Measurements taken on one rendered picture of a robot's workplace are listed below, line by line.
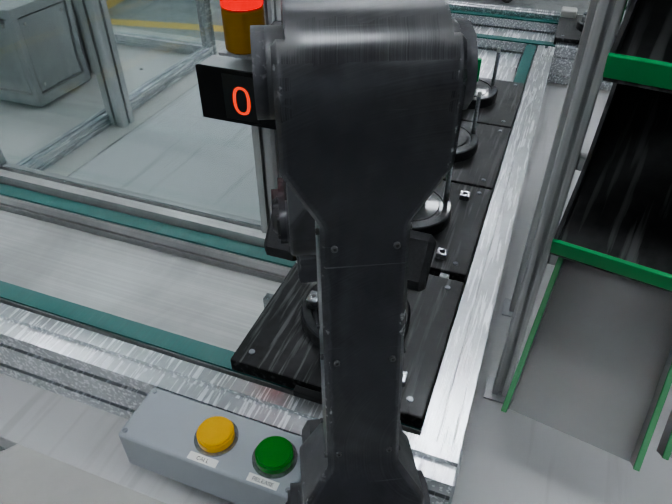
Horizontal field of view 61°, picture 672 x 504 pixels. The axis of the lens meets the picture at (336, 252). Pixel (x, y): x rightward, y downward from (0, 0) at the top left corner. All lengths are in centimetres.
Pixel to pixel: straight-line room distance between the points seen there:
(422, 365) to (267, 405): 19
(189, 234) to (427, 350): 44
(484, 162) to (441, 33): 90
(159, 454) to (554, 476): 46
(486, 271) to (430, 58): 69
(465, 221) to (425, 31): 74
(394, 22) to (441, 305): 60
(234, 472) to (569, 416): 35
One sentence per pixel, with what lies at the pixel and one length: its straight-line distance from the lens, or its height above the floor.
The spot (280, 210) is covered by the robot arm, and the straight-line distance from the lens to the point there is 46.
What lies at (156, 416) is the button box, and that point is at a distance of 70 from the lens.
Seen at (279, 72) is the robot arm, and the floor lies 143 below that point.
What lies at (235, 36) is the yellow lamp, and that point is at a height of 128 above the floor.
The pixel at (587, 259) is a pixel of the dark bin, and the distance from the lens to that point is 53.
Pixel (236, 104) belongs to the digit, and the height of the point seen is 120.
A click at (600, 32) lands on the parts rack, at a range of 57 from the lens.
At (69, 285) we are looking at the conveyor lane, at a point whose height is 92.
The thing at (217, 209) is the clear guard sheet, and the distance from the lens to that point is 96.
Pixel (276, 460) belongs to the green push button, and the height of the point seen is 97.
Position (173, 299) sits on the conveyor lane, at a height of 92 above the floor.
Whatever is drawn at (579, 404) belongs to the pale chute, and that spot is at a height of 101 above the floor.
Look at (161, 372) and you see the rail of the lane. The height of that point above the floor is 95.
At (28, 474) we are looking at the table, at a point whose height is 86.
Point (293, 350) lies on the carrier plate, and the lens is 72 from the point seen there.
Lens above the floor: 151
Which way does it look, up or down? 39 degrees down
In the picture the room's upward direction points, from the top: straight up
